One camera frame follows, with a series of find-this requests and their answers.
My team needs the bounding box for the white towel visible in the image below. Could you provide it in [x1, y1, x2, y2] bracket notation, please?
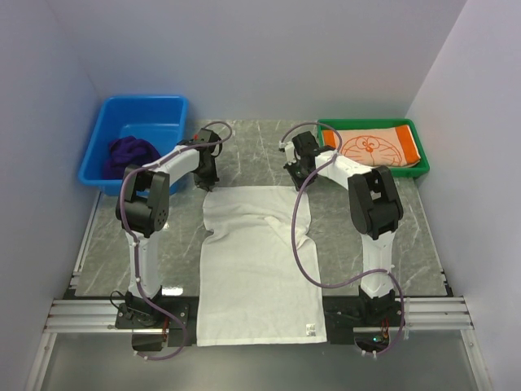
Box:
[196, 187, 326, 347]

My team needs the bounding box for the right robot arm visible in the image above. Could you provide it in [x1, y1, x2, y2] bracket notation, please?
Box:
[278, 131, 403, 325]

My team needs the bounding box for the aluminium mounting rail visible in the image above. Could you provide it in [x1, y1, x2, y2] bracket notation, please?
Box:
[43, 297, 474, 334]

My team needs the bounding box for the orange Doraemon towel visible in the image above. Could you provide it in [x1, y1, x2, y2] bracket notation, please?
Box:
[322, 125, 421, 168]

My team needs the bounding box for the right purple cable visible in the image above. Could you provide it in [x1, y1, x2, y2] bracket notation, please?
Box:
[278, 121, 409, 359]

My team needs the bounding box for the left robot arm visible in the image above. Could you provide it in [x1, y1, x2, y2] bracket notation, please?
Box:
[116, 126, 228, 327]

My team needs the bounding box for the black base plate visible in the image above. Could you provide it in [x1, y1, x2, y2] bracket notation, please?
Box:
[111, 292, 405, 353]

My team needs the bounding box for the green plastic tray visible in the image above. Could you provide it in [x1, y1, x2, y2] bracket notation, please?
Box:
[317, 118, 430, 178]

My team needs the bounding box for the purple towel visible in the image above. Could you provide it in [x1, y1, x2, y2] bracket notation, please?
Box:
[102, 136, 160, 180]

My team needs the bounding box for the blue plastic bin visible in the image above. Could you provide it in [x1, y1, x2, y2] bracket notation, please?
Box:
[78, 95, 189, 196]

